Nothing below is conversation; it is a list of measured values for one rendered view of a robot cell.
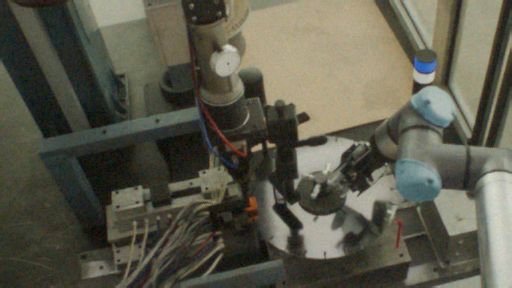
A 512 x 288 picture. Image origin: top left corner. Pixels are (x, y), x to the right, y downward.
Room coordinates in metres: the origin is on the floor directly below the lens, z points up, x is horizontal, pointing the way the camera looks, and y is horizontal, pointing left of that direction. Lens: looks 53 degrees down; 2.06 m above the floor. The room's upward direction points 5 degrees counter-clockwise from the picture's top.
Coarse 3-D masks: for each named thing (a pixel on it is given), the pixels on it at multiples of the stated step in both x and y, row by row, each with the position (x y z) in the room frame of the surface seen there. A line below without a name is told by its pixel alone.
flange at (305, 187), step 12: (300, 180) 0.85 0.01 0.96; (312, 180) 0.84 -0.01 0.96; (300, 192) 0.81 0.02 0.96; (312, 192) 0.80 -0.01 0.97; (324, 192) 0.80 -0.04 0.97; (336, 192) 0.80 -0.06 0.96; (300, 204) 0.79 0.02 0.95; (312, 204) 0.78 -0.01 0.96; (324, 204) 0.78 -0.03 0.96; (336, 204) 0.77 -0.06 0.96
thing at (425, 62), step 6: (426, 48) 1.02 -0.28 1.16; (420, 54) 1.00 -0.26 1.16; (426, 54) 1.00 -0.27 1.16; (432, 54) 1.00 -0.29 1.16; (420, 60) 0.98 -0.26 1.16; (426, 60) 0.98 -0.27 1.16; (432, 60) 0.98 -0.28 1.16; (420, 66) 0.98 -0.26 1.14; (426, 66) 0.98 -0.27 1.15; (432, 66) 0.98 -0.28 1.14; (426, 72) 0.98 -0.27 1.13
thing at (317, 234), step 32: (320, 160) 0.91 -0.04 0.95; (256, 192) 0.83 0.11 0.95; (352, 192) 0.81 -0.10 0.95; (384, 192) 0.80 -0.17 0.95; (256, 224) 0.75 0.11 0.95; (288, 224) 0.74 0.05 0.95; (320, 224) 0.73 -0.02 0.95; (352, 224) 0.73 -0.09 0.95; (384, 224) 0.72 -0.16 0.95; (320, 256) 0.66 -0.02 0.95
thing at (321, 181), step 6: (324, 168) 0.84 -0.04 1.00; (300, 174) 0.83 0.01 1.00; (306, 174) 0.83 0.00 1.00; (318, 174) 0.82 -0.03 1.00; (324, 174) 0.82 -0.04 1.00; (318, 180) 0.81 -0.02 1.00; (324, 180) 0.81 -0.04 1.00; (330, 180) 0.81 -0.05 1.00; (318, 186) 0.80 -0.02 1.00; (324, 186) 0.80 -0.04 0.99; (336, 186) 0.79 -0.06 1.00; (312, 198) 0.77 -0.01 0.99
